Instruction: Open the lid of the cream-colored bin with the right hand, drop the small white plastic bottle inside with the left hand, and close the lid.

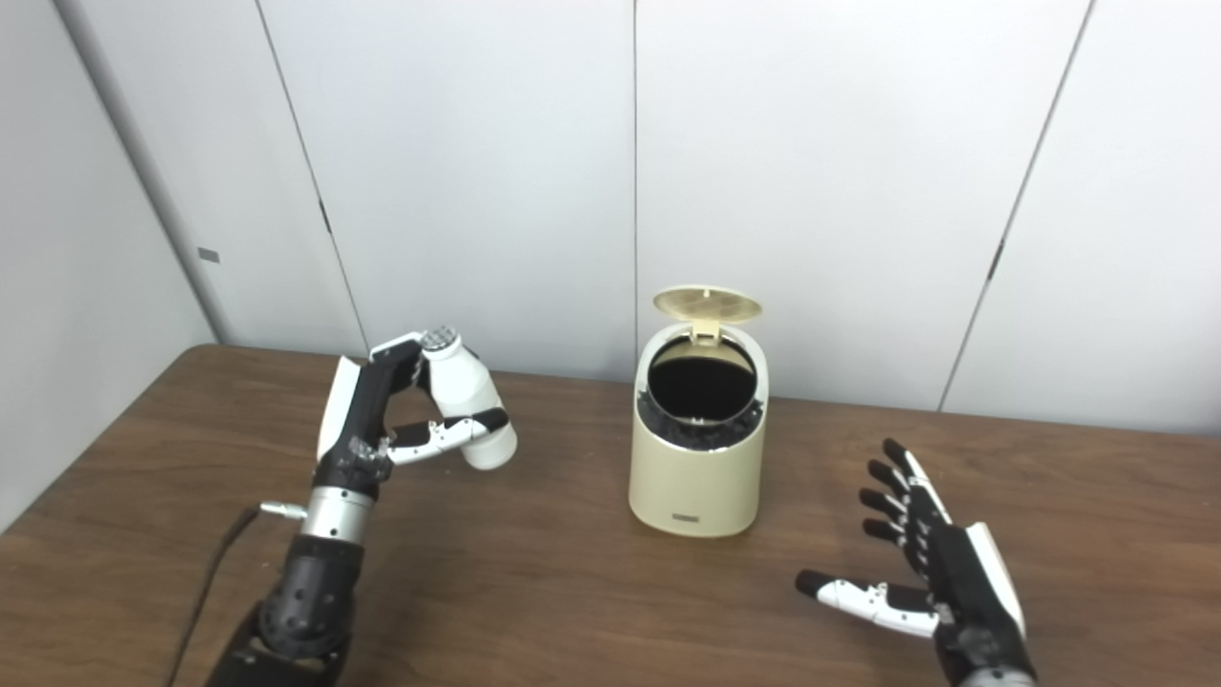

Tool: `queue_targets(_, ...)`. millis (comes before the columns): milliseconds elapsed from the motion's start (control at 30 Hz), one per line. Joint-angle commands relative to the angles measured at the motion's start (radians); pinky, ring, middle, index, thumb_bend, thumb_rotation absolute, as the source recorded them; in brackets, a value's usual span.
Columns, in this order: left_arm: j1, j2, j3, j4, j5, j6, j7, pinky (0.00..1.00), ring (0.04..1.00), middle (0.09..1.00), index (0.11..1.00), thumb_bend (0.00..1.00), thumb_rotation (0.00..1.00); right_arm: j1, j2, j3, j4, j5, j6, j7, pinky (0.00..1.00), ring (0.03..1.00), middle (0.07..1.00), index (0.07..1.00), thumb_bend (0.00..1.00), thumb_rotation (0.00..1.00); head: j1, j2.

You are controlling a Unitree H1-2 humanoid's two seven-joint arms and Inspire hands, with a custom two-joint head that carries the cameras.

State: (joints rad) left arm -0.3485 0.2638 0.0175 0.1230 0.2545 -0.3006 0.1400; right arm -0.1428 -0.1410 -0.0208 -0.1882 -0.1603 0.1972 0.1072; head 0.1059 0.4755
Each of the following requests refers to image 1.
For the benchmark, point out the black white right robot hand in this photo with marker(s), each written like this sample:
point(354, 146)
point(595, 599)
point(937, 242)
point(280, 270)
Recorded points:
point(968, 582)

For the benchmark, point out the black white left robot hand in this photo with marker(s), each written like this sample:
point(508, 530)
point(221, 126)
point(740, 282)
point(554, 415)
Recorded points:
point(358, 410)

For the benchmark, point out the cream-colored lidded bin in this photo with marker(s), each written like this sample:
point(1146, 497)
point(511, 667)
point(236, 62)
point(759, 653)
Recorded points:
point(696, 487)

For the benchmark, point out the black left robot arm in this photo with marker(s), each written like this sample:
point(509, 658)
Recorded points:
point(310, 592)

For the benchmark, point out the small white plastic bottle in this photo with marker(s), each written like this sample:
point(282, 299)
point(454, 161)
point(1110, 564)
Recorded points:
point(467, 386)

